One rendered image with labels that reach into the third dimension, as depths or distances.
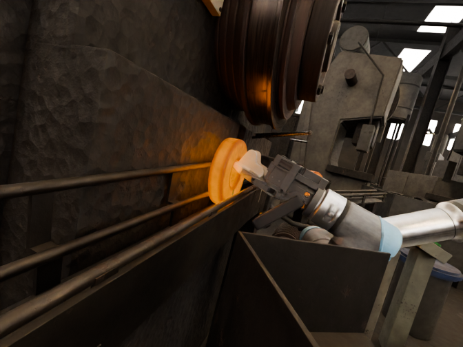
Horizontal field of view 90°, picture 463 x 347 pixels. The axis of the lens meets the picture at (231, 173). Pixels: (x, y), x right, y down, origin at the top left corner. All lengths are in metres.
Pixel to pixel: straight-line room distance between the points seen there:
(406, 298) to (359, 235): 1.02
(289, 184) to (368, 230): 0.16
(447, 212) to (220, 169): 0.53
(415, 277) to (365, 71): 2.63
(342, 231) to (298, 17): 0.43
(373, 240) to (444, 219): 0.26
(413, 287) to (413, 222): 0.82
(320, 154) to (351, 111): 0.65
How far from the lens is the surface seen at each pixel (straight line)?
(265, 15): 0.54
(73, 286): 0.22
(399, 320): 1.53
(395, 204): 2.72
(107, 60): 0.31
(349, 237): 0.49
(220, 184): 0.47
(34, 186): 0.27
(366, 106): 3.40
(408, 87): 9.78
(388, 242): 0.50
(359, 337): 0.39
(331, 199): 0.48
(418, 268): 1.45
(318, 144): 3.38
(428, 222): 0.70
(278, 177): 0.48
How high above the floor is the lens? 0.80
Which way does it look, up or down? 6 degrees down
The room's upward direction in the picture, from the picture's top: 14 degrees clockwise
